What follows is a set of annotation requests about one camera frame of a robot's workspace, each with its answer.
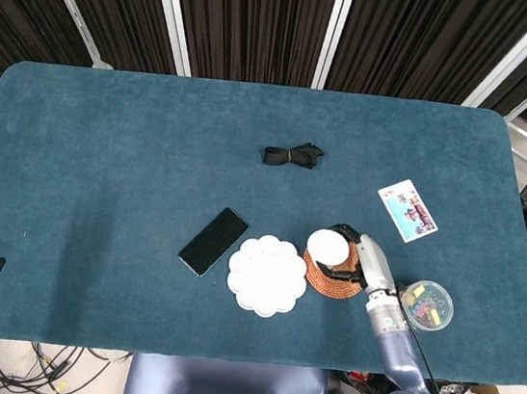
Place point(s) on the illustrated card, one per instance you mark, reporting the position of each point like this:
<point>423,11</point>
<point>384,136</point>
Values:
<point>408,210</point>

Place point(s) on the black smartphone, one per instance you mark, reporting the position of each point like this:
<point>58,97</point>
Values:
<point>214,241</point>

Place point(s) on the round woven orange coaster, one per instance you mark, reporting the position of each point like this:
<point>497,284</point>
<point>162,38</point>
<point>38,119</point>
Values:
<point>335,281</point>

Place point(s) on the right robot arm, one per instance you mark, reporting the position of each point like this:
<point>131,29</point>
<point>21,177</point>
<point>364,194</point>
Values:
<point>420,368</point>

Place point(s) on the blue-grey robot torso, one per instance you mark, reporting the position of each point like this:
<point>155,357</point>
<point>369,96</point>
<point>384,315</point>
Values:
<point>224,391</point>

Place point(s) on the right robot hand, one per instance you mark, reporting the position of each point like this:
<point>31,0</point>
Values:
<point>362,261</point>

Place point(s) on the white flower-shaped paint palette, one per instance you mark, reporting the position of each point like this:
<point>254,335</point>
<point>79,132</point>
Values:
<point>267,275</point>

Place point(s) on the white paper cup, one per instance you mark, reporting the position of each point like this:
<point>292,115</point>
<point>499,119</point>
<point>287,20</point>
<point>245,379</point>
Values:
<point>328,247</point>

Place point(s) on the clear jar of colourful clips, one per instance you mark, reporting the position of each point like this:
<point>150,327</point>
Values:
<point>426,306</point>

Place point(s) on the blue table mat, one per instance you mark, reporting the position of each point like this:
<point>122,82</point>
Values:
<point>151,167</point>

